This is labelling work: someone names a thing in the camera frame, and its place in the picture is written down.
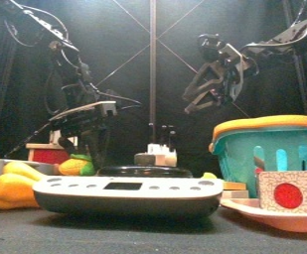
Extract dark side frame post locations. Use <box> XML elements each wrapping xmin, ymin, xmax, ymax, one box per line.
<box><xmin>282</xmin><ymin>0</ymin><xmax>307</xmax><ymax>117</ymax></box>

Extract black round lid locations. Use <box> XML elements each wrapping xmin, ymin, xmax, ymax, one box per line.
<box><xmin>96</xmin><ymin>165</ymin><xmax>195</xmax><ymax>179</ymax></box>

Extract crackle block red circle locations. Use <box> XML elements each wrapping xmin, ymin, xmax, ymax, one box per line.
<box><xmin>256</xmin><ymin>170</ymin><xmax>307</xmax><ymax>214</ymax></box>

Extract white black toy kitchen scale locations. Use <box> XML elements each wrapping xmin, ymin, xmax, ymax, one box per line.
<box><xmin>31</xmin><ymin>174</ymin><xmax>226</xmax><ymax>220</ymax></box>

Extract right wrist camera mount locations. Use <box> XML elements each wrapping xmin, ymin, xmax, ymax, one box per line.
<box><xmin>197</xmin><ymin>33</ymin><xmax>228</xmax><ymax>63</ymax></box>

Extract vertical metal frame pole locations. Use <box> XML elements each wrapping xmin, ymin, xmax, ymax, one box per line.
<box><xmin>148</xmin><ymin>0</ymin><xmax>159</xmax><ymax>144</ymax></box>

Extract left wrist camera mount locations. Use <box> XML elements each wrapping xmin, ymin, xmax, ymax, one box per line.
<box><xmin>49</xmin><ymin>100</ymin><xmax>118</xmax><ymax>122</ymax></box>

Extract grey cube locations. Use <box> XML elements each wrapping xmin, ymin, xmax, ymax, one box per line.
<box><xmin>133</xmin><ymin>152</ymin><xmax>157</xmax><ymax>168</ymax></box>

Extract white plastic blocks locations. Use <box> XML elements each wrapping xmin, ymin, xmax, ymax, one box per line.
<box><xmin>147</xmin><ymin>142</ymin><xmax>179</xmax><ymax>169</ymax></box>

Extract yellow toy bell pepper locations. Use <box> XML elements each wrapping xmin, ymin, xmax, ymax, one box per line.
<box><xmin>0</xmin><ymin>161</ymin><xmax>48</xmax><ymax>210</ymax></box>

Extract pink plate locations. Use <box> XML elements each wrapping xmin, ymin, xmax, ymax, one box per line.
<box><xmin>220</xmin><ymin>197</ymin><xmax>307</xmax><ymax>235</ymax></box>

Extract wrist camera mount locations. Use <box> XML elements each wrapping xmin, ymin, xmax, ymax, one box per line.
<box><xmin>49</xmin><ymin>100</ymin><xmax>118</xmax><ymax>122</ymax></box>
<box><xmin>197</xmin><ymin>33</ymin><xmax>228</xmax><ymax>63</ymax></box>

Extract red wooden toy box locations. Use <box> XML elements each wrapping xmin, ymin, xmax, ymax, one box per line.
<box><xmin>25</xmin><ymin>129</ymin><xmax>78</xmax><ymax>166</ymax></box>

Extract tan wooden block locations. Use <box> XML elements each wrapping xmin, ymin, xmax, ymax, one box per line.
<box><xmin>223</xmin><ymin>181</ymin><xmax>251</xmax><ymax>199</ymax></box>

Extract teal basket orange rim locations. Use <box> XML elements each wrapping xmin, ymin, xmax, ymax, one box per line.
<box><xmin>208</xmin><ymin>114</ymin><xmax>307</xmax><ymax>199</ymax></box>

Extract small yellow toy piece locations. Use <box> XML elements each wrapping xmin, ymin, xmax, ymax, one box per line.
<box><xmin>200</xmin><ymin>172</ymin><xmax>220</xmax><ymax>182</ymax></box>

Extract yellow toy corn green husk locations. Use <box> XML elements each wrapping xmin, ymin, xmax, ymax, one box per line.
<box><xmin>57</xmin><ymin>153</ymin><xmax>97</xmax><ymax>177</ymax></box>

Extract black cable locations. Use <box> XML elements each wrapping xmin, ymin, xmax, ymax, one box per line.
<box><xmin>94</xmin><ymin>90</ymin><xmax>144</xmax><ymax>110</ymax></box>

